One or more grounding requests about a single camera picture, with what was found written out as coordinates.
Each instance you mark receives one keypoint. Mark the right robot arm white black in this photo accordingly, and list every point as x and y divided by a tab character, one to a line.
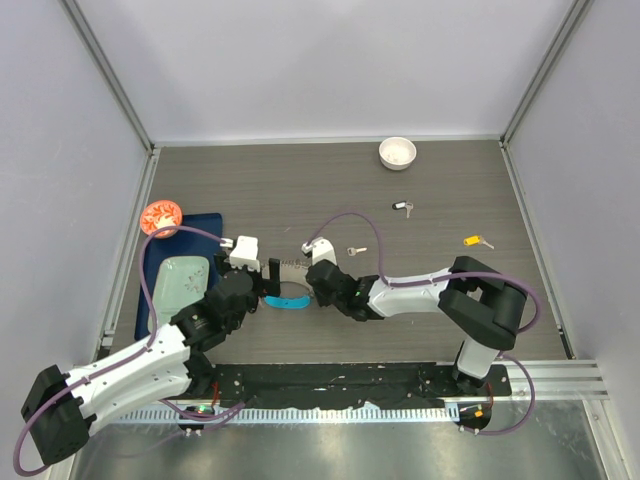
480	301

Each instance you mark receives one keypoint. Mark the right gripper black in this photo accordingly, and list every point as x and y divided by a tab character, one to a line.
323	301

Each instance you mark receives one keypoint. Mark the slotted cable duct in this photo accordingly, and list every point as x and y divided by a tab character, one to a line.
369	413

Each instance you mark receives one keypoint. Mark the orange patterned bowl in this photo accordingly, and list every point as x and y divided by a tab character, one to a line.
159	215

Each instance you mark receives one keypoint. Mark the dark blue tray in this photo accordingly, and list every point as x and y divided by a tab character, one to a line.
184	244

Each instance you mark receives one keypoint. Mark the white bowl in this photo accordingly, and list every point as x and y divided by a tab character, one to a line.
397	153

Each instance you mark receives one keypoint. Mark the aluminium frame rail front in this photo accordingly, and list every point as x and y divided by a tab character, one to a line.
566	380

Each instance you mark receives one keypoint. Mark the left aluminium corner post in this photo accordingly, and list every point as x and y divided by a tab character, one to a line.
81	25

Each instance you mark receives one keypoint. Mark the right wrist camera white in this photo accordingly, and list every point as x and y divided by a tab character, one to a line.
319	249

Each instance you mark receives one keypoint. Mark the pale green rectangular plate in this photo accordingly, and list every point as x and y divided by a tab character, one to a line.
181	281

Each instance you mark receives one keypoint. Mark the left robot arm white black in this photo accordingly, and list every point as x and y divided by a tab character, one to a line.
64	409

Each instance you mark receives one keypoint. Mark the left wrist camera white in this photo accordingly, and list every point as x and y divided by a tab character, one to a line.
242	252

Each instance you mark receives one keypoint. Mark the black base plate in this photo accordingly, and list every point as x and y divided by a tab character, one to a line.
341	386

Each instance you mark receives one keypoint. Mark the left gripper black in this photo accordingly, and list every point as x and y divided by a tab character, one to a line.
266	286

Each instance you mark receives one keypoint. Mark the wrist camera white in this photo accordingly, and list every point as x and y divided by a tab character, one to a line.
319	249
242	252

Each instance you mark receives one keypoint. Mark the right aluminium corner post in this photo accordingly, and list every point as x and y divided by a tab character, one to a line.
569	25

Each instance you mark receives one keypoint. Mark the bare silver key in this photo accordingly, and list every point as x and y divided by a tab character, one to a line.
353	251

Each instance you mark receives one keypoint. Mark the key with yellow tag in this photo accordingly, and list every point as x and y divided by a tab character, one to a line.
477	240

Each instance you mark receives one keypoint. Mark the aluminium corner post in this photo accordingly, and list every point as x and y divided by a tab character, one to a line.
569	25
81	25

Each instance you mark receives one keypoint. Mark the large keyring with small rings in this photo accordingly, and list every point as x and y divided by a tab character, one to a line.
295	292

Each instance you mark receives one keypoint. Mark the key with black tag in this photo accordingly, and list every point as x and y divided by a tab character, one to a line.
405	206

